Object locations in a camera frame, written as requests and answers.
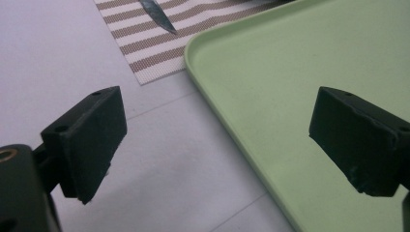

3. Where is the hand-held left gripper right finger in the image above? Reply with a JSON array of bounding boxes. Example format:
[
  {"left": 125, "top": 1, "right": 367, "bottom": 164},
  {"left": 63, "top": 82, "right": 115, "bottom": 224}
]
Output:
[{"left": 308, "top": 86, "right": 410, "bottom": 198}]

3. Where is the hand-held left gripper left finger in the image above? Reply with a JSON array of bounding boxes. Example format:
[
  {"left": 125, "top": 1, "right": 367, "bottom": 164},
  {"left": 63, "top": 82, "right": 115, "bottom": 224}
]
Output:
[{"left": 32, "top": 85, "right": 129, "bottom": 206}]

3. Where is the light green plastic tray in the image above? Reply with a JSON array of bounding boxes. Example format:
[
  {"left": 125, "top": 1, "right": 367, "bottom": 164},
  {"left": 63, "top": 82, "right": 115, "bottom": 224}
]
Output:
[{"left": 184, "top": 0, "right": 410, "bottom": 232}]

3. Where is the brown striped placemat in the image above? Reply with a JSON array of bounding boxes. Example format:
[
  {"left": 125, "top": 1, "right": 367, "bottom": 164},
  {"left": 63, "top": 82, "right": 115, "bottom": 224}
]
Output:
[{"left": 94, "top": 0, "right": 278, "bottom": 86}]

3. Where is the steel knife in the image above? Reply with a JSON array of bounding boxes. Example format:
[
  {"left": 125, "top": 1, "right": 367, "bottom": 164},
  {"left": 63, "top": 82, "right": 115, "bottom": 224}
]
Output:
[{"left": 138, "top": 0, "right": 178, "bottom": 35}]

